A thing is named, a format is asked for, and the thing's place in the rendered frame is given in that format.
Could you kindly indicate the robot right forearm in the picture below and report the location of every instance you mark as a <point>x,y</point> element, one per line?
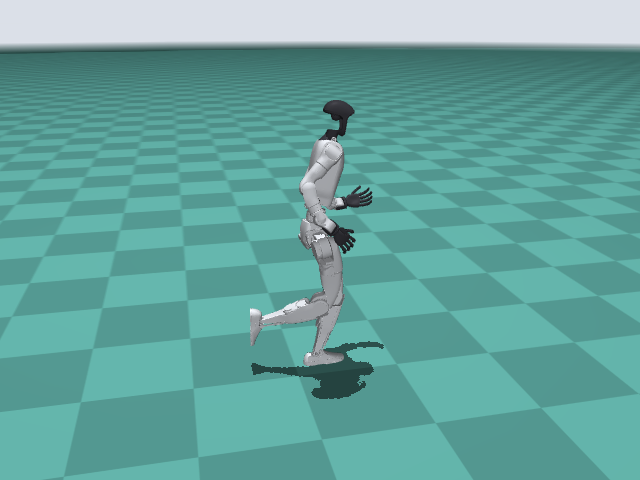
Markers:
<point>312,203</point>

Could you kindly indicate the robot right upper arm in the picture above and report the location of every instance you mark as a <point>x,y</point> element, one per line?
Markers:
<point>328,158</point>

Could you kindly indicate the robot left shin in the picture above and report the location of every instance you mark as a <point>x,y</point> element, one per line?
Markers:
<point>325,326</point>

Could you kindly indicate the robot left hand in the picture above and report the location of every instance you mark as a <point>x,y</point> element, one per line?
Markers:
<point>353,200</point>

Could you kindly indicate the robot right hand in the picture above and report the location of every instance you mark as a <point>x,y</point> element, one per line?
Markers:
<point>341,236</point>

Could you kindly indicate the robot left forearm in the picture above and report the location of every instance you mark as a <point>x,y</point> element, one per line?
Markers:
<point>336,203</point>

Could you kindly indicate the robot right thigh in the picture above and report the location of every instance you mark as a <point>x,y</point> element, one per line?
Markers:
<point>330,267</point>

